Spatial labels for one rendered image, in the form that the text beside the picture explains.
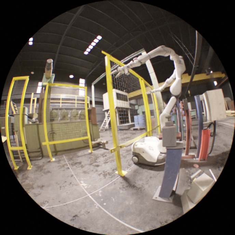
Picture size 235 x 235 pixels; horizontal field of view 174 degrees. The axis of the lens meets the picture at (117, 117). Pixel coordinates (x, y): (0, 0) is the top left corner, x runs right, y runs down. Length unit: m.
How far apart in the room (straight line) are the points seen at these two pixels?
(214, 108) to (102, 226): 1.57
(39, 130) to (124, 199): 2.29
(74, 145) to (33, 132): 1.29
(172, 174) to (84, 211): 0.77
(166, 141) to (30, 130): 2.63
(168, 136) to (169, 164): 0.20
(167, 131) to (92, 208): 0.88
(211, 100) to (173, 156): 0.92
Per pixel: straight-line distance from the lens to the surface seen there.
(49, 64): 1.92
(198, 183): 0.66
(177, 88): 1.12
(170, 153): 0.54
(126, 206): 0.83
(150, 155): 1.12
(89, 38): 11.25
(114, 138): 0.93
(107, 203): 0.87
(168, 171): 0.62
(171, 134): 0.50
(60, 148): 2.44
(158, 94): 3.34
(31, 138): 2.50
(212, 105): 1.23
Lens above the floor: 0.74
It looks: 3 degrees up
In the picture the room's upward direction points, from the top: 7 degrees counter-clockwise
